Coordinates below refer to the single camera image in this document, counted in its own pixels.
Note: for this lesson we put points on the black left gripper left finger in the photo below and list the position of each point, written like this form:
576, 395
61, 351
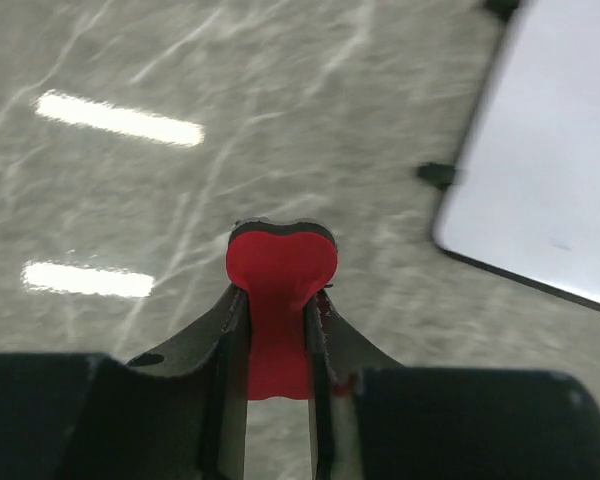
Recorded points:
177, 411

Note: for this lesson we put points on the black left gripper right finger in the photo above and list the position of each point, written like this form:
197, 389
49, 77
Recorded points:
374, 418

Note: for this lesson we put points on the white whiteboard black frame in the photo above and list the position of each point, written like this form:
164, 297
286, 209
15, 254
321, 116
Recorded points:
522, 197

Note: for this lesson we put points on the red black whiteboard eraser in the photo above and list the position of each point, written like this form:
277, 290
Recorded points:
280, 266

